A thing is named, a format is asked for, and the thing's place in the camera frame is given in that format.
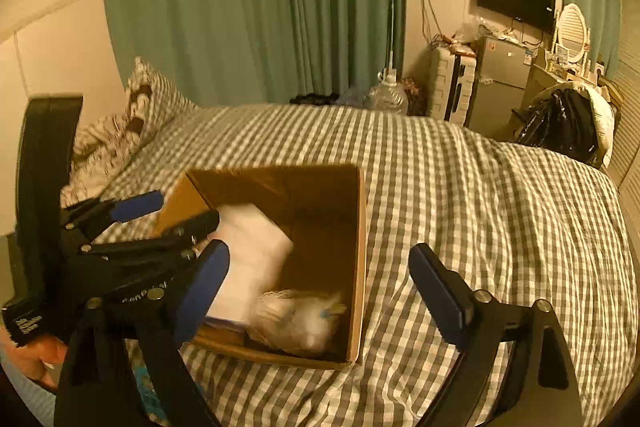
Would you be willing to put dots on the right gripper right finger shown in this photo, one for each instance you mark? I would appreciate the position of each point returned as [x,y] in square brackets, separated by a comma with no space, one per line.
[539,387]

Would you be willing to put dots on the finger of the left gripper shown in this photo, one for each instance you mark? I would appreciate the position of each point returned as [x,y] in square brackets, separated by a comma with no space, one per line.
[96,215]
[184,235]

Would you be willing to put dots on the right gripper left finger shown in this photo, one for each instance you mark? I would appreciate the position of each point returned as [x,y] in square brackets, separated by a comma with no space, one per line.
[97,385]

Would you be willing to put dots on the white socks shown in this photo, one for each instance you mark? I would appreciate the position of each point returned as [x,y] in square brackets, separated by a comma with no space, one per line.
[257,250]

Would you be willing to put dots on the white plush toy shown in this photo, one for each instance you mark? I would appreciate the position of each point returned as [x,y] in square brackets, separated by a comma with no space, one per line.
[300,323]

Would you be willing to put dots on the person's left hand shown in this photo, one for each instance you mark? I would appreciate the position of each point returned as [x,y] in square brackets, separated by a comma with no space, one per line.
[36,359]

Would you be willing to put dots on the floral crumpled duvet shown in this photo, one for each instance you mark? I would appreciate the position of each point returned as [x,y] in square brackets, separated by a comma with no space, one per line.
[101,150]

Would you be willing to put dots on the checkered pillow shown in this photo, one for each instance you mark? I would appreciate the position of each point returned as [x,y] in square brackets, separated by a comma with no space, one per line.
[153,101]

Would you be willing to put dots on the open cardboard box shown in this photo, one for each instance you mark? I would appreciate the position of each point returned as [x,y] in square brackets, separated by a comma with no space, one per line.
[322,209]

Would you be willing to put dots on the grey checkered bed cover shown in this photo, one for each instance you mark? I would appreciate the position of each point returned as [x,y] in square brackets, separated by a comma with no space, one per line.
[523,223]

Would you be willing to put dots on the clear water jug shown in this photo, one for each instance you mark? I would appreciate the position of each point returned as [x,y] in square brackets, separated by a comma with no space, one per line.
[388,95]

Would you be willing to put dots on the white louvered wardrobe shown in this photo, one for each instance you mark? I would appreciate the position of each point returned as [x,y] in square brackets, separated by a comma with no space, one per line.
[624,164]

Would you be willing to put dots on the black and white jacket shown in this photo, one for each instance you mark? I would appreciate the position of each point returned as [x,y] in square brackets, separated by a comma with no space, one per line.
[572,119]

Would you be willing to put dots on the wooden dressing table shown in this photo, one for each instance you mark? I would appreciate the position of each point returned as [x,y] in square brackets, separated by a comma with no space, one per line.
[538,80]

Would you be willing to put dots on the white suitcase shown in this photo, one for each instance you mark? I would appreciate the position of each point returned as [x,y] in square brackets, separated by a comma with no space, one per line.
[449,85]

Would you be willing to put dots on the grey mini fridge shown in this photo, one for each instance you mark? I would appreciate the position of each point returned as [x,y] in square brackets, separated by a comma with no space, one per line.
[500,80]

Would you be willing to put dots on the oval white vanity mirror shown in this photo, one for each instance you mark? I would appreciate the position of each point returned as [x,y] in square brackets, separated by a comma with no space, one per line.
[571,35]

